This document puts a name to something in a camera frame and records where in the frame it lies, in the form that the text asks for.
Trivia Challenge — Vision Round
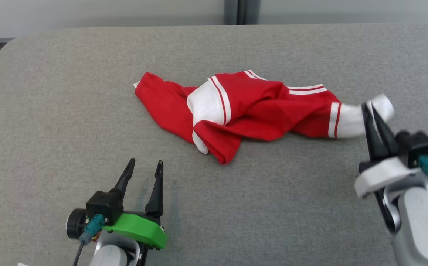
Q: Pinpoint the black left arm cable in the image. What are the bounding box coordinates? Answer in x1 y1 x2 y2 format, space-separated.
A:
73 240 87 266

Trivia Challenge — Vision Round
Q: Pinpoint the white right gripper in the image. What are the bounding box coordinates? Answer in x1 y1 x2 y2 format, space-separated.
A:
354 103 421 233

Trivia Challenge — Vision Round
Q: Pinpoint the grey partition post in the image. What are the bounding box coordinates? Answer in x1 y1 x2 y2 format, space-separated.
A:
245 0 261 25
224 0 238 25

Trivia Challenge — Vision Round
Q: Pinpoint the red jersey with black number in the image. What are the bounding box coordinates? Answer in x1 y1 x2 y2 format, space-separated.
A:
133 69 395 165

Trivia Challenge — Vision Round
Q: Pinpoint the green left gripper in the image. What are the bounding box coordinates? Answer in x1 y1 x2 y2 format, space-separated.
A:
102 159 167 266

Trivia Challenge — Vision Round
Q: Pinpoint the teal left cable connector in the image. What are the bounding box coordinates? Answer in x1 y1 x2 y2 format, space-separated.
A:
79 214 105 244

